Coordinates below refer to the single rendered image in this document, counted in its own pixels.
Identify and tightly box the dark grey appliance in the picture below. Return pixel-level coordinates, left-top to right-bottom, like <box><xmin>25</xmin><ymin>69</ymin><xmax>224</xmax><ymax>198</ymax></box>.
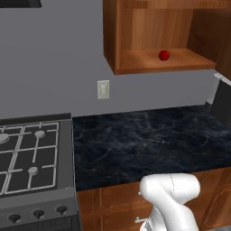
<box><xmin>205</xmin><ymin>71</ymin><xmax>231</xmax><ymax>129</ymax></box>

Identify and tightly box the wooden drawer front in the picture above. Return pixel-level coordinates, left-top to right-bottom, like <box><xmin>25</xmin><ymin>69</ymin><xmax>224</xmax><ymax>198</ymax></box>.
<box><xmin>79</xmin><ymin>206</ymin><xmax>155</xmax><ymax>231</ymax></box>
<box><xmin>77</xmin><ymin>180</ymin><xmax>153</xmax><ymax>211</ymax></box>

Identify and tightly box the open wooden wall cabinet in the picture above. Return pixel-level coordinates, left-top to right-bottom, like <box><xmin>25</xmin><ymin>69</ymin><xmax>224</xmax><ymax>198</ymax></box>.
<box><xmin>102</xmin><ymin>0</ymin><xmax>231</xmax><ymax>76</ymax></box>

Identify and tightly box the wooden base cupboard door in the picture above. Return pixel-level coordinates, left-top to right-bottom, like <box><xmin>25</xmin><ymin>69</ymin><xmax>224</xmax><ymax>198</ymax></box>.
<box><xmin>192</xmin><ymin>167</ymin><xmax>231</xmax><ymax>231</ymax></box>

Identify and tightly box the dark range hood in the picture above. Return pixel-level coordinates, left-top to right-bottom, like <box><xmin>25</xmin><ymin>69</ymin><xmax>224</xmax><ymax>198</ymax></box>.
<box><xmin>0</xmin><ymin>0</ymin><xmax>42</xmax><ymax>9</ymax></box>

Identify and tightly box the white wall light switch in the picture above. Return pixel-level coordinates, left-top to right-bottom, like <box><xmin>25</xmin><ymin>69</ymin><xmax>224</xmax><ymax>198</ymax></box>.
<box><xmin>97</xmin><ymin>79</ymin><xmax>111</xmax><ymax>100</ymax></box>

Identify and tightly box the black hob knob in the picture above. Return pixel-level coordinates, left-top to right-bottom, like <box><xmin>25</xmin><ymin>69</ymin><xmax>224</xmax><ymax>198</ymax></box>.
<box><xmin>55</xmin><ymin>205</ymin><xmax>69</xmax><ymax>216</ymax></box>
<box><xmin>32</xmin><ymin>209</ymin><xmax>45</xmax><ymax>220</ymax></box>
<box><xmin>8</xmin><ymin>213</ymin><xmax>22</xmax><ymax>224</ymax></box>

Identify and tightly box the grey gas hob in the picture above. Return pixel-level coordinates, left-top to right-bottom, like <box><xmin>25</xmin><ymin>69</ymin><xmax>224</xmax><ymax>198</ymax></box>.
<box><xmin>0</xmin><ymin>113</ymin><xmax>82</xmax><ymax>231</ymax></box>

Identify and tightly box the red apple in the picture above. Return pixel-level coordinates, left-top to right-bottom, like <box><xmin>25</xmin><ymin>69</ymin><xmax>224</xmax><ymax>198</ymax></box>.
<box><xmin>158</xmin><ymin>50</ymin><xmax>171</xmax><ymax>62</ymax></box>

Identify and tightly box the wooden cabinet door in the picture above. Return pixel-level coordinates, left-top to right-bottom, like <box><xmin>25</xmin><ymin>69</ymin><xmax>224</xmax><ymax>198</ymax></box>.
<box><xmin>186</xmin><ymin>0</ymin><xmax>231</xmax><ymax>81</ymax></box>

